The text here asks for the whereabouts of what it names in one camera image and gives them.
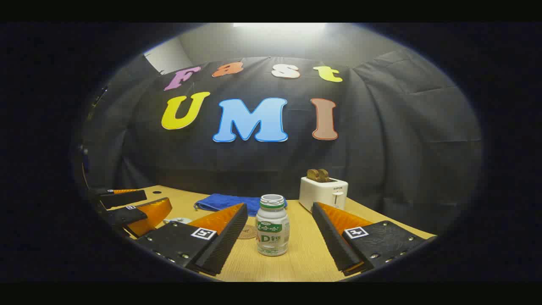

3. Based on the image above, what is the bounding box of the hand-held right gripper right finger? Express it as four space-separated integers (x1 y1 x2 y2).
312 202 437 277

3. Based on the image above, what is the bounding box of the black backdrop cloth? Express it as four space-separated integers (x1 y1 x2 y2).
83 50 482 234

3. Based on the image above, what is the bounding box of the white water bottle green label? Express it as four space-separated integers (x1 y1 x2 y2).
255 194 290 257

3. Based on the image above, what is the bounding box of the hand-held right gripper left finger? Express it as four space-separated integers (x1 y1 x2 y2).
135 202 249 277

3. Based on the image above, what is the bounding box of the blue towel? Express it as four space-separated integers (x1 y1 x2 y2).
194 194 288 217

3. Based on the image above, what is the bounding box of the white toaster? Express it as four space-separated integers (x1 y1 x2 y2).
299 176 348 213

